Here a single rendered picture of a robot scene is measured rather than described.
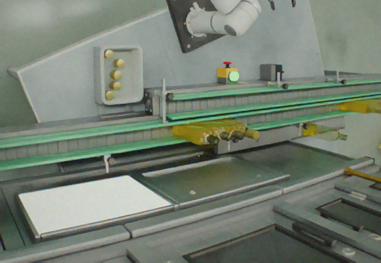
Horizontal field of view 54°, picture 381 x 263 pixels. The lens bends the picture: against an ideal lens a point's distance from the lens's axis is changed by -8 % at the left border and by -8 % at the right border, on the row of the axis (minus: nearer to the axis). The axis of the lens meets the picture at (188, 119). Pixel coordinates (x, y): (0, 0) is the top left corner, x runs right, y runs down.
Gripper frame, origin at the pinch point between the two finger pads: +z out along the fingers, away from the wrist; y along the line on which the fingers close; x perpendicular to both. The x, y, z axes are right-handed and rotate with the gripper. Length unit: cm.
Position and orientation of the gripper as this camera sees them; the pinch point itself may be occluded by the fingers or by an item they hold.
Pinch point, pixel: (284, 6)
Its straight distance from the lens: 180.5
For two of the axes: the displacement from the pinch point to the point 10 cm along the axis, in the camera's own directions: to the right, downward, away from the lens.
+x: -0.5, 1.6, -9.9
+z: 1.9, 9.7, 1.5
